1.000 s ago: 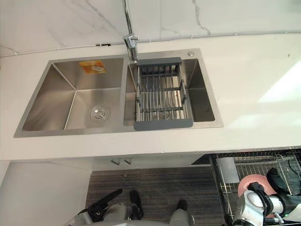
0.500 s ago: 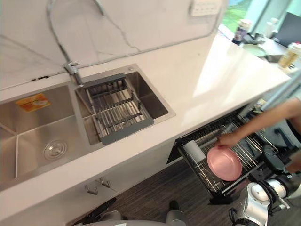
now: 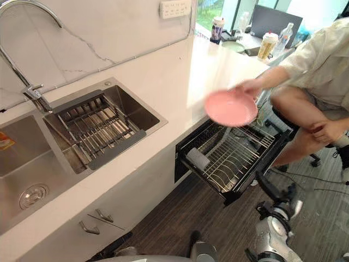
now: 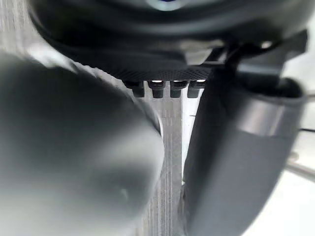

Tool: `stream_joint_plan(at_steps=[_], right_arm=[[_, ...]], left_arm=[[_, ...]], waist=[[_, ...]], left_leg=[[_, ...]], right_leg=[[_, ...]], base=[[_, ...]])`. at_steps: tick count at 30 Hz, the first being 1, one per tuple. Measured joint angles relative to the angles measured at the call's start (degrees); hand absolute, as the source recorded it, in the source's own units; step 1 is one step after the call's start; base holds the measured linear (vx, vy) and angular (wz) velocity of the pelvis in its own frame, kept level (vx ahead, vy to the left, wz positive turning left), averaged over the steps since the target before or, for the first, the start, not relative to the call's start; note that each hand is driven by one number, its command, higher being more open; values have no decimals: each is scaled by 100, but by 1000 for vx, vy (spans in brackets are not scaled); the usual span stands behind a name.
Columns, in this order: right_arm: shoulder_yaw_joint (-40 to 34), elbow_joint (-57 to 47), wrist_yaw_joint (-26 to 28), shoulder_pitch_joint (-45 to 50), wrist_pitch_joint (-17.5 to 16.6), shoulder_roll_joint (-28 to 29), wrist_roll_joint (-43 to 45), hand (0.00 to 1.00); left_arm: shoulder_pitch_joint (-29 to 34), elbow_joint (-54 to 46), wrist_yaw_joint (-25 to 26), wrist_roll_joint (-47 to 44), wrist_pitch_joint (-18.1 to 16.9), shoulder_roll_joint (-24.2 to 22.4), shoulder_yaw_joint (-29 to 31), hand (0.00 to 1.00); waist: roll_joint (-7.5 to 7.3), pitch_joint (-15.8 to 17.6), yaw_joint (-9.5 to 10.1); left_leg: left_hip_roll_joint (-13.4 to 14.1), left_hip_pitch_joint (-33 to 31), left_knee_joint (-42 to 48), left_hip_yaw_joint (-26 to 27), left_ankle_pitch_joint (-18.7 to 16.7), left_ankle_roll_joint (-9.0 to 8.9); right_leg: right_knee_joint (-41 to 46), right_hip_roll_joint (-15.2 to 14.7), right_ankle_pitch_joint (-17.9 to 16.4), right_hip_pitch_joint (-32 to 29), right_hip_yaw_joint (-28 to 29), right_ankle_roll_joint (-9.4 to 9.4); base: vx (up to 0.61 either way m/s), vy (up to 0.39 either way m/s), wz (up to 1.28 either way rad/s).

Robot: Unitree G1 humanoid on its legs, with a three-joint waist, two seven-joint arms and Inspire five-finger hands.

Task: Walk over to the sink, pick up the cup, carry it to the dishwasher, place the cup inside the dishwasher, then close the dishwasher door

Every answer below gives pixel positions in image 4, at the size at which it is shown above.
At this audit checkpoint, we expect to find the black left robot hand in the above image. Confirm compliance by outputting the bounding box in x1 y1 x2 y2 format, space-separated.
27 0 315 236

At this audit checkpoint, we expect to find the grey metal rod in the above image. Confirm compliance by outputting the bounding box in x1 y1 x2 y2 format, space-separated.
284 152 315 176

